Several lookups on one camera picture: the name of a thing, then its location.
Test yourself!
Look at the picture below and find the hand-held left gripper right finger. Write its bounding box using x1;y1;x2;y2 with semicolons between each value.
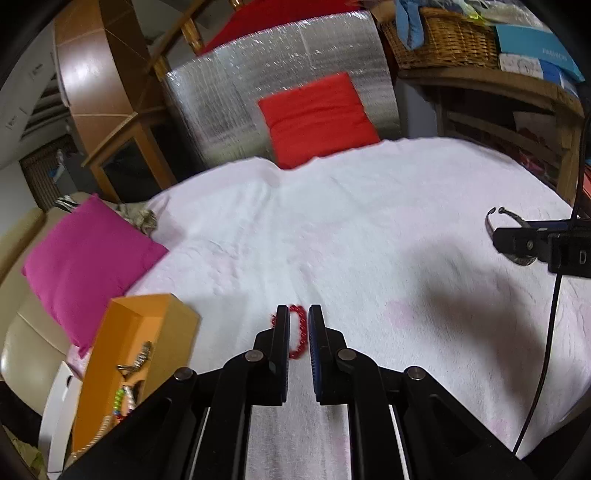
308;305;536;480

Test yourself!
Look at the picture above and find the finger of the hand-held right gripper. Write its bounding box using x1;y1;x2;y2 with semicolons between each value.
521;219;578;230
492;225;552;267

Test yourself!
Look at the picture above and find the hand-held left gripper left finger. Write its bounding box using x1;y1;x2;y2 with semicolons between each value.
58;305;291;480

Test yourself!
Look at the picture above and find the red bead bracelet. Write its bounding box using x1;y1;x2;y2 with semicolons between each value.
270;304;309;361

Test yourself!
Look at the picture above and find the metal bangle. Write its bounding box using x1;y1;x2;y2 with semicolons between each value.
485;207;539;267

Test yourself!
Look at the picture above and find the orange box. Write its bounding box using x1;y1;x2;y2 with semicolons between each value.
71;294;200;457

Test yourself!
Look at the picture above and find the metal hair clip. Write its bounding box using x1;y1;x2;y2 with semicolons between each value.
116;342;153;377

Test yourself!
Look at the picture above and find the white textured blanket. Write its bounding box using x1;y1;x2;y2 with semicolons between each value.
65;136;591;480

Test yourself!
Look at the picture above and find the wooden shelf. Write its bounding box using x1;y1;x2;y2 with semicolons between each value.
397;65;591;208

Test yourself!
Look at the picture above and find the white flat box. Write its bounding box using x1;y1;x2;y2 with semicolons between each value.
499;53;546;78

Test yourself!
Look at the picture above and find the blue flat box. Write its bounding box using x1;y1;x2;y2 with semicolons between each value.
494;23;585;81

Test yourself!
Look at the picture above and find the beige crumpled cloth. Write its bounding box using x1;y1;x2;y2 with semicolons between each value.
113;203;160;236

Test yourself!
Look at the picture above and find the wicker basket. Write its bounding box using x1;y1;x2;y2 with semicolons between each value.
381;7;502;70

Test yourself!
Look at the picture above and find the pink pillow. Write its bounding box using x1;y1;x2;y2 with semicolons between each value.
21;194;169;360

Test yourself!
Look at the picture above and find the red pillow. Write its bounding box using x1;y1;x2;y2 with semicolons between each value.
257;72;382;169

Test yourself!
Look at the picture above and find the white box lid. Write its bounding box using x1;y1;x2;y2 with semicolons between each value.
38;361;84;476

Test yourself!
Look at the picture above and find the blue cloth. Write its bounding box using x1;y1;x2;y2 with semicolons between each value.
394;0;437;49

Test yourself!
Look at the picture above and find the beige sofa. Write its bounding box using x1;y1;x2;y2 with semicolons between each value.
0;191;93;416

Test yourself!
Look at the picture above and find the silver insulation sheet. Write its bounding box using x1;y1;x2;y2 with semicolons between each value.
164;9;400;167

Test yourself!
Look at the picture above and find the striped cloth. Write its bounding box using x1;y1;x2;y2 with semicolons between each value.
54;195;86;213

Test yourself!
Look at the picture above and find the brown woven screen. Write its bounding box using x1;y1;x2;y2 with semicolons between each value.
21;138;88;210

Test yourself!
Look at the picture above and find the wooden cabinet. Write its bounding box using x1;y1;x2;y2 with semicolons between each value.
53;0;204;204

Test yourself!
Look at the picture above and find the red cloth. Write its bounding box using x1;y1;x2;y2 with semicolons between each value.
201;0;365;54

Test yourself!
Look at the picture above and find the white air conditioner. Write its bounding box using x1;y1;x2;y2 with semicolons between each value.
0;55;70;144

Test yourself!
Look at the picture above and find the thin black cable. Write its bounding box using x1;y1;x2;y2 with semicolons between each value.
512;104;587;457

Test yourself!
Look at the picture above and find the pearl bead necklace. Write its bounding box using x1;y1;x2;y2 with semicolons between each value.
74;385;139;457

